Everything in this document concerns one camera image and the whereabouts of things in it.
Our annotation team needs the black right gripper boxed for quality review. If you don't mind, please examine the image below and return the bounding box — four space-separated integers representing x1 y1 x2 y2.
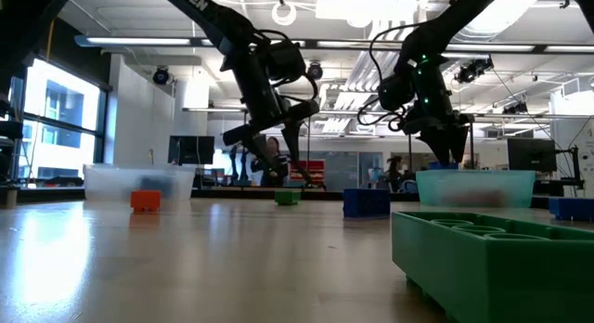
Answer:
401 107 475 166

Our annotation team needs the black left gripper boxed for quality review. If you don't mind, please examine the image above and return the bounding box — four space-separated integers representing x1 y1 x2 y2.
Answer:
221 53 322 185

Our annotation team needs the green toy brick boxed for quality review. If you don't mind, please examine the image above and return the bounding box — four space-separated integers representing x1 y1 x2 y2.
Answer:
391 211 594 323
274 188 302 206

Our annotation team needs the blue toy brick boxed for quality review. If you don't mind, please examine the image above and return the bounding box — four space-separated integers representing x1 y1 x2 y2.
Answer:
549 197 594 222
342 188 392 218

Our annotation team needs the red toy brick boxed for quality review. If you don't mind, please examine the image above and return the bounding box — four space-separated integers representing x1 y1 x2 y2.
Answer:
130 189 162 214

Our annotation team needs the standing person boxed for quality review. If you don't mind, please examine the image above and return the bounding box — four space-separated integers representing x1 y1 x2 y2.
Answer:
250 136 291 187

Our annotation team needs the teal translucent plastic bin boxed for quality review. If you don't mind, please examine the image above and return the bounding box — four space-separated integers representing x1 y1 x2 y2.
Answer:
415 169 537 209

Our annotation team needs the red storage shelf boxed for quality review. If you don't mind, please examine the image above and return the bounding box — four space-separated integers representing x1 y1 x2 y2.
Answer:
290 159 326 184

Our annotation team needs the seated person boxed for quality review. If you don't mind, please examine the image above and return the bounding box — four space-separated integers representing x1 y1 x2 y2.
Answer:
382 155 409 193

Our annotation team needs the black computer monitor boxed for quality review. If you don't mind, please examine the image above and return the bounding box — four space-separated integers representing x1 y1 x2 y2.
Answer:
507 137 558 174
167 135 216 166

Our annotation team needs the clear plastic bin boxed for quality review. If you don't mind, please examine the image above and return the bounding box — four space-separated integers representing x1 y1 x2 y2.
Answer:
83 163 197 201

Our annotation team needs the dark desk equipment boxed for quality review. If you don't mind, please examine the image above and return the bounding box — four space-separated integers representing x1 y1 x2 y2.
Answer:
0 121 24 185

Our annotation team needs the grey cylindrical stub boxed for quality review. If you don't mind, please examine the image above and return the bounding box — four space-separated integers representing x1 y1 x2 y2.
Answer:
0 187 19 209

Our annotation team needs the black aluminium table frame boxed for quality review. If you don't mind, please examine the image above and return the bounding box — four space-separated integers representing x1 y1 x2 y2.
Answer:
16 186 553 209

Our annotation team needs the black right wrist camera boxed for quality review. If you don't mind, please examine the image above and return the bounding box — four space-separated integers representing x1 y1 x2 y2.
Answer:
378 74 418 113

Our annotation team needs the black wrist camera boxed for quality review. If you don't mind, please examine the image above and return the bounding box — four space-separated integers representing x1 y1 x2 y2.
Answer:
378 74 418 113
265 39 308 83

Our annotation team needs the black ceiling camera cluster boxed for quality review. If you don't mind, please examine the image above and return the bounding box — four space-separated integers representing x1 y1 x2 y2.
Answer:
453 56 496 85

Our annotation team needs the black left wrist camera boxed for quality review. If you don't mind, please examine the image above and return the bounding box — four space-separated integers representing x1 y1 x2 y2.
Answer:
265 39 308 83

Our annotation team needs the white cable coil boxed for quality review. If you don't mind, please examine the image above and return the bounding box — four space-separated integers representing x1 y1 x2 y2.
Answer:
271 0 298 27

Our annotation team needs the yellow cable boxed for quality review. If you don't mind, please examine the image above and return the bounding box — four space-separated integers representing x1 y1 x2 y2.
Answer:
45 19 56 62

